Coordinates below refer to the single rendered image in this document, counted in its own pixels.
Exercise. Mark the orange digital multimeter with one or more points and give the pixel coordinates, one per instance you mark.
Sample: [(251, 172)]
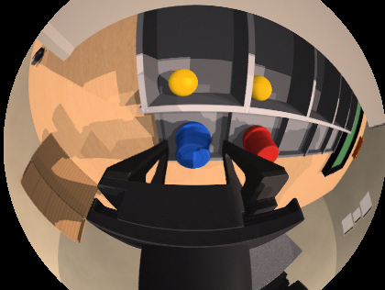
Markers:
[(355, 153)]

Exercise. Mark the orange-yellow ball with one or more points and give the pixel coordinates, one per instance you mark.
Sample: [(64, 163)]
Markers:
[(261, 88), (183, 82)]

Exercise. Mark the blue round disc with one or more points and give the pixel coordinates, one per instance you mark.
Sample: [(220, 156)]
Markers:
[(193, 147)]

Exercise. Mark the green tray with black rim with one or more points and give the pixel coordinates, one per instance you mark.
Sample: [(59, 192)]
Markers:
[(339, 158)]

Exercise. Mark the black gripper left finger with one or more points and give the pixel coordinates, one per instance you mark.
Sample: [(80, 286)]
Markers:
[(135, 168)]

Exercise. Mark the red plug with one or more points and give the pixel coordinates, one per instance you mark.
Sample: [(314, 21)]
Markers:
[(257, 140)]

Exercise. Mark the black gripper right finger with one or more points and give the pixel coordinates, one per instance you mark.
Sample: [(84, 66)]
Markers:
[(263, 178)]

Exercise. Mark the grey slanted panel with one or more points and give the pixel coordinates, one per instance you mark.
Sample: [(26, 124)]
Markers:
[(302, 48)]

